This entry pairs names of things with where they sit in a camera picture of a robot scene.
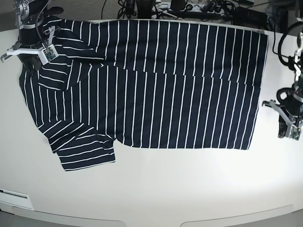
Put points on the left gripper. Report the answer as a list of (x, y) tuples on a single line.
[(295, 108)]

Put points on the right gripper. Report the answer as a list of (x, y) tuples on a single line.
[(29, 37)]

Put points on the navy white striped T-shirt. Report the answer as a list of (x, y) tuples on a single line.
[(146, 84)]

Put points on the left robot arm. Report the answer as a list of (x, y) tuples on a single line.
[(295, 64)]

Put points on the white power strip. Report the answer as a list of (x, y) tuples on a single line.
[(189, 7)]

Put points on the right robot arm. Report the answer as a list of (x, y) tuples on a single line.
[(30, 16)]

